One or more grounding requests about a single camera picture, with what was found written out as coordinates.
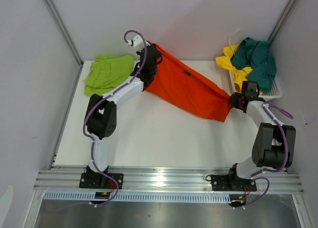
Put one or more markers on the slotted cable duct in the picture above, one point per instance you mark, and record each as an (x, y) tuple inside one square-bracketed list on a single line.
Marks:
[(143, 197)]

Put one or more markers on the lime green shorts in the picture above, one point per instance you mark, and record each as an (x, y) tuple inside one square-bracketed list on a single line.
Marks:
[(106, 73)]

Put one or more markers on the yellow shorts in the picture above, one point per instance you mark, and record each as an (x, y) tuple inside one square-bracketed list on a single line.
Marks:
[(224, 62)]

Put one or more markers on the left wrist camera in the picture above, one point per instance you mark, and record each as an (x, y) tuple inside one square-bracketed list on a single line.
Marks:
[(137, 43)]

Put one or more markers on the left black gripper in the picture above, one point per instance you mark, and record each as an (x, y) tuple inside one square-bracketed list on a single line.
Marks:
[(157, 53)]

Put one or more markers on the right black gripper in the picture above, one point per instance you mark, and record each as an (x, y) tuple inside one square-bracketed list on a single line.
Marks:
[(234, 98)]

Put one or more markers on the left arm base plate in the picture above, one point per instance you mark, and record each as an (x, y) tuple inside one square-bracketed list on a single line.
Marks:
[(97, 181)]

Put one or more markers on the white plastic basket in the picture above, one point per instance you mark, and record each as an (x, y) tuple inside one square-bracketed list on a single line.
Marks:
[(275, 92)]

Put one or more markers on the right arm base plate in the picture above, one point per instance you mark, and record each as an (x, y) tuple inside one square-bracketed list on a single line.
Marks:
[(230, 183)]

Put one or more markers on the aluminium rail frame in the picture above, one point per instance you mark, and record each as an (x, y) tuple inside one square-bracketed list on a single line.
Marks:
[(161, 179)]

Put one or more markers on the teal shorts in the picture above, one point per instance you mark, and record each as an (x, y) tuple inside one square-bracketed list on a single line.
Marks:
[(256, 55)]

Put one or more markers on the orange shorts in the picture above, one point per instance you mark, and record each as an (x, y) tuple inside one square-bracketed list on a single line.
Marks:
[(187, 89)]

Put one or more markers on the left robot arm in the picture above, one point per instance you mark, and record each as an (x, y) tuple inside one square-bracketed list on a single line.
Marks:
[(101, 116)]

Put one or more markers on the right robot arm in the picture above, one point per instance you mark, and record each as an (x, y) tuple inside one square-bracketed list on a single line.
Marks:
[(273, 148)]

